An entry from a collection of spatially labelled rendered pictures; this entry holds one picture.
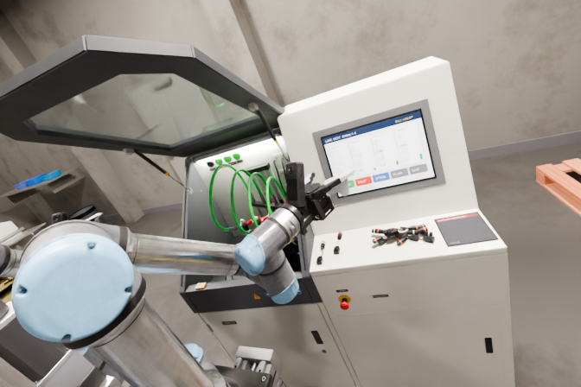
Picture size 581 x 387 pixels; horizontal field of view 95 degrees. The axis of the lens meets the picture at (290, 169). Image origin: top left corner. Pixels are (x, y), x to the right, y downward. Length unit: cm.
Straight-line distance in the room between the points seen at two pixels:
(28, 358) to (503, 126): 366
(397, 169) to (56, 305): 109
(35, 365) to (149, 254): 35
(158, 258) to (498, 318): 124
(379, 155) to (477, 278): 56
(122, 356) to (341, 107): 101
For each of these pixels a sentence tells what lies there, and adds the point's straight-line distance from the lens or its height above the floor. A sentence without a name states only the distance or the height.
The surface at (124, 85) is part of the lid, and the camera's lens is 90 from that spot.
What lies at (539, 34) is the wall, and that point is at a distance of 344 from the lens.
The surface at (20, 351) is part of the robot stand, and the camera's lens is 85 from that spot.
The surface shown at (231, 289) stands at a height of 93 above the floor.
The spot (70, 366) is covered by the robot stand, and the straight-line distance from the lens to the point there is 90.
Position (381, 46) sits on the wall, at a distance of 317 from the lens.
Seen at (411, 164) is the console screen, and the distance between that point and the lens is 120.
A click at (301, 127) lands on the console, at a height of 148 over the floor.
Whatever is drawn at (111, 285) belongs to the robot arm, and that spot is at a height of 161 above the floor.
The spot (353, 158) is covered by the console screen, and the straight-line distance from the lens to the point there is 118.
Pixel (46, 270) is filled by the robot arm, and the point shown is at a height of 167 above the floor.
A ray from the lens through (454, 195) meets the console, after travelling 128.
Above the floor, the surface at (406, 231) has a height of 101.
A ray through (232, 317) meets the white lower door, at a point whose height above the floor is 74.
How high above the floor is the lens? 179
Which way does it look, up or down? 22 degrees down
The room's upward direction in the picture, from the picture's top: 22 degrees counter-clockwise
